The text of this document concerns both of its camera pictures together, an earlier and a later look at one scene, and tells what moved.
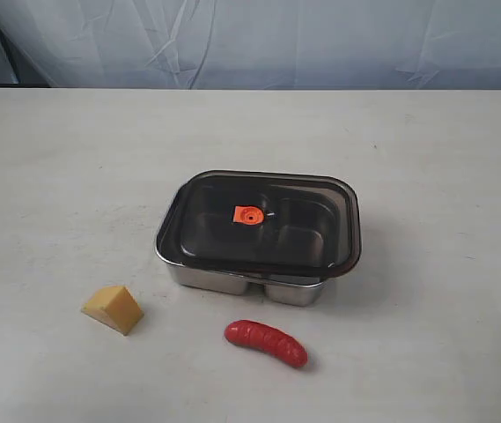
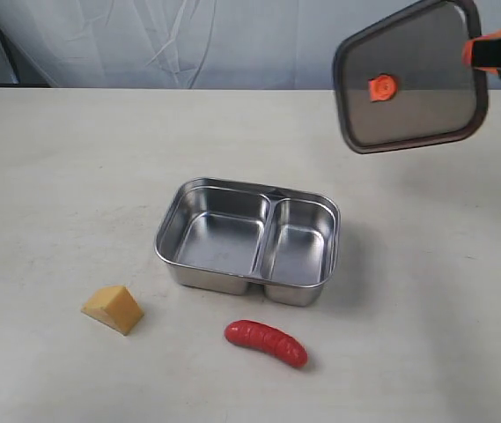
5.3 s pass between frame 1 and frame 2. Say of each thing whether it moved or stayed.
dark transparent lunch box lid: moved
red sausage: stayed
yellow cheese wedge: stayed
